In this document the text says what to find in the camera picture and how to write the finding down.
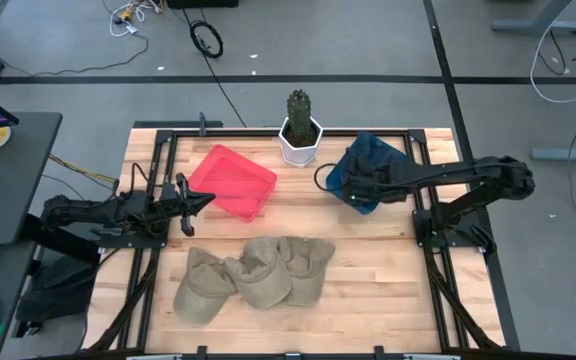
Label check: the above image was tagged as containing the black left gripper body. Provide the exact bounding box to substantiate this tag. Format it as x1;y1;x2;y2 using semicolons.
157;172;197;237

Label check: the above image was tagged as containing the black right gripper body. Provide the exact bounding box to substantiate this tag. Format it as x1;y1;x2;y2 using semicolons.
342;167;404;206

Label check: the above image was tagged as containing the blue denim hat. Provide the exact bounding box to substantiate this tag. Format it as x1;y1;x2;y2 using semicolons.
340;130;412;176

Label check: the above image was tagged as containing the beige baseball cap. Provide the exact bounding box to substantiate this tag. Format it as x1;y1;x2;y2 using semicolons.
224;236;293;310
277;235;337;307
172;246;238;326

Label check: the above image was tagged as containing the pink plastic bin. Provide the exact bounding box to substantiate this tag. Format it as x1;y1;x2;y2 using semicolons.
188;144;278;224

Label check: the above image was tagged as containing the white faceted plant pot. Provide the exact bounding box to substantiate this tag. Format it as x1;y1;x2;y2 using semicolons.
278;116;324;169

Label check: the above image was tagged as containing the green cactus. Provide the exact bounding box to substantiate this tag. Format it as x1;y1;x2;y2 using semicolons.
286;89;318;147

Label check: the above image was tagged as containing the black bag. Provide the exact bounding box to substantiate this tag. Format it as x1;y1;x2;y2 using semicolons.
15;254;100;324

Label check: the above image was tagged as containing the black desk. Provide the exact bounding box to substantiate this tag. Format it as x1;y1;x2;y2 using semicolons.
0;111;63;256

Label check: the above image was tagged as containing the grey desk foot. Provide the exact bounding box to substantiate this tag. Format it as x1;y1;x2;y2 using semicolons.
491;0;576;35
531;137;576;164

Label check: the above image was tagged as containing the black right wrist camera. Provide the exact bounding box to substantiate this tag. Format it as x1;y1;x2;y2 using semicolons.
362;169;394;194

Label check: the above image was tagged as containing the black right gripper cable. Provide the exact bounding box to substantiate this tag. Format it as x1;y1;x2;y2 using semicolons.
313;162;340;193

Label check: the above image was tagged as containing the black aluminium table frame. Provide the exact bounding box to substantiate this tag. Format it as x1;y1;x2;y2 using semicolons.
81;119;509;360

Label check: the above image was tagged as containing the yellow cable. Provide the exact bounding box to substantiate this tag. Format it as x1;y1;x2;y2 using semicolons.
47;153;119;184

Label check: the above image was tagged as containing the coiled black floor cable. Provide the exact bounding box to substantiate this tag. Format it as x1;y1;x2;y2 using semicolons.
189;19;225;59

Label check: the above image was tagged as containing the white cable bundle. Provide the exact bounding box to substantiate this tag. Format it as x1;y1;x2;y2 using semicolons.
109;0;162;37

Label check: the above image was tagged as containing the white floor cable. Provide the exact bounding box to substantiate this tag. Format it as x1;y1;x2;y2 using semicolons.
529;19;576;105

